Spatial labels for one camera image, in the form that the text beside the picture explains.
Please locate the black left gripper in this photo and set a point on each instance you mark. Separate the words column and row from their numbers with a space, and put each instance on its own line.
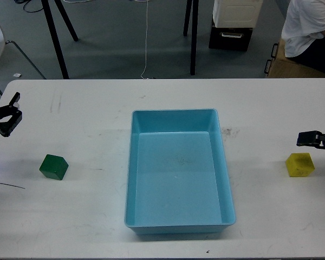
column 10, row 116

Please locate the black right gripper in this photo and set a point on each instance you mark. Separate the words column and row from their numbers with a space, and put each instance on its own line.
column 311, row 139

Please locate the yellow wooden block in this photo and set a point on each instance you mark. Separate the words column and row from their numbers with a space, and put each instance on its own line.
column 299, row 165

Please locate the green wooden block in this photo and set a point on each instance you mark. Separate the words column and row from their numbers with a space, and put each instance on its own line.
column 54, row 167

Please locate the brown cardboard box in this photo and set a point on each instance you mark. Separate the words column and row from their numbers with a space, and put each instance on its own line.
column 278, row 66

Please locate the black storage box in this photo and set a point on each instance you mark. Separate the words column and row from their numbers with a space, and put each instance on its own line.
column 237, row 39

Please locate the light blue plastic box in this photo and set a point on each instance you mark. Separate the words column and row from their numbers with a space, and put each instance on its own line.
column 178, row 179

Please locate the seated person white shirt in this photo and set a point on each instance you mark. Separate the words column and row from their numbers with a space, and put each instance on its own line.
column 304, row 33

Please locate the black table leg right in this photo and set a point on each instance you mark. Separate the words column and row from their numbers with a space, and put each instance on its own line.
column 191, row 15

